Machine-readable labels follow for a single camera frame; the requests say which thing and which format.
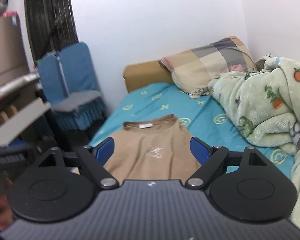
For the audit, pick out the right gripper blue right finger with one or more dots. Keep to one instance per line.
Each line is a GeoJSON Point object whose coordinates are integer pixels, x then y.
{"type": "Point", "coordinates": [200, 150]}

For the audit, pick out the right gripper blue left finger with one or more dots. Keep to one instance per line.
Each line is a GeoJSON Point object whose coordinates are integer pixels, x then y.
{"type": "Point", "coordinates": [104, 150]}

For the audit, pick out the tan brown t-shirt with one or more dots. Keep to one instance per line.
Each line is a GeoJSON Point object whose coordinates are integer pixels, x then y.
{"type": "Point", "coordinates": [157, 149]}

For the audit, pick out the turquoise patterned bed sheet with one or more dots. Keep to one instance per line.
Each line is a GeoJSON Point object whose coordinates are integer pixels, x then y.
{"type": "Point", "coordinates": [203, 117]}

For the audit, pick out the grey seat cushion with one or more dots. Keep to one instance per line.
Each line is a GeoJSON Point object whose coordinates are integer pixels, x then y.
{"type": "Point", "coordinates": [75, 100]}

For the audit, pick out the blue covered chair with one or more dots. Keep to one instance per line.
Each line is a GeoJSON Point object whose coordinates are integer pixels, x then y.
{"type": "Point", "coordinates": [64, 72]}

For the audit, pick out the plaid beige grey pillow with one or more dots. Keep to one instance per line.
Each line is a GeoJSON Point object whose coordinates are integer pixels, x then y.
{"type": "Point", "coordinates": [193, 69]}

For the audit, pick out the green cartoon fleece blanket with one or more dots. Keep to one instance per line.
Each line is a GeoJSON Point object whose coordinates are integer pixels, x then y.
{"type": "Point", "coordinates": [265, 108]}

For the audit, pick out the dark wooden table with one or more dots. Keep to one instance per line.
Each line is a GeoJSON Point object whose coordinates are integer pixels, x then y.
{"type": "Point", "coordinates": [12, 156]}

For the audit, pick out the brown cardboard box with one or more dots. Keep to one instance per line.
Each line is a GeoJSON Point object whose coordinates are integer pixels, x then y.
{"type": "Point", "coordinates": [13, 62]}

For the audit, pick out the dark window door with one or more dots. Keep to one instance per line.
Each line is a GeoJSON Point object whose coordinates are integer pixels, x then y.
{"type": "Point", "coordinates": [50, 26]}

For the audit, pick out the pink box lid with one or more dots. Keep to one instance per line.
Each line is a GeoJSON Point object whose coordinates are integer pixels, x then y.
{"type": "Point", "coordinates": [11, 15]}

